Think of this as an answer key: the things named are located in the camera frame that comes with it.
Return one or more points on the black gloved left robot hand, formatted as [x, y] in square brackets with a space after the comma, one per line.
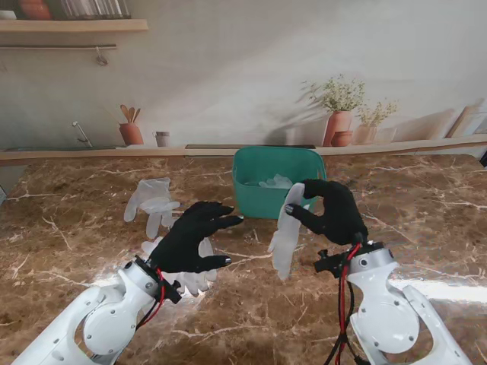
[182, 243]

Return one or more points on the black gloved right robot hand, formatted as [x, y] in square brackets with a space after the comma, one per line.
[342, 216]

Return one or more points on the translucent white disposable glove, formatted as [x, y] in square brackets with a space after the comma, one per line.
[152, 247]
[264, 184]
[279, 178]
[196, 283]
[285, 243]
[148, 190]

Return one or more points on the teal plastic basket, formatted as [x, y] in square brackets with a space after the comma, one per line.
[255, 201]

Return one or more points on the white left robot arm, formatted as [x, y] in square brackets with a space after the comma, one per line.
[110, 327]

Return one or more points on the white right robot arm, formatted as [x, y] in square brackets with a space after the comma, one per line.
[384, 323]

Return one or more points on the small round terracotta pot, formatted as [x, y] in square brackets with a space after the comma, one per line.
[341, 138]

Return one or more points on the tall terracotta vase with flowers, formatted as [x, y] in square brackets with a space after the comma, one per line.
[338, 125]

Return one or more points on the grey mug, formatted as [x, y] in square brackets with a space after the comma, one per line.
[163, 140]

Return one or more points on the terracotta pot with wooden spoons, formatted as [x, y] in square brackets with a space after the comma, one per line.
[131, 134]

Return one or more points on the black object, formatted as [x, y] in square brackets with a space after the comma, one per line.
[484, 157]

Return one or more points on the metal hook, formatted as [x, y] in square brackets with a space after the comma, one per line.
[101, 59]

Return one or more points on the row of books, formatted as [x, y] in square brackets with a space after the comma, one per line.
[95, 7]

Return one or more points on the orange ceramic jar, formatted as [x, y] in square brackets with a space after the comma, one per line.
[35, 9]

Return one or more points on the white bowl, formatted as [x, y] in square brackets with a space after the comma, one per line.
[7, 15]

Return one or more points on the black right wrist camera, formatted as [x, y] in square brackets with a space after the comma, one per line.
[329, 262]

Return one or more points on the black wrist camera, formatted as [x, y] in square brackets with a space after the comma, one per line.
[173, 291]
[329, 262]

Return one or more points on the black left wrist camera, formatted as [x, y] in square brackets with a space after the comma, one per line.
[173, 291]

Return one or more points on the dark metal wall rail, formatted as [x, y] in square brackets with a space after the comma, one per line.
[57, 45]

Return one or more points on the light wooden wall shelf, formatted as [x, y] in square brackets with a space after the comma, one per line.
[76, 25]

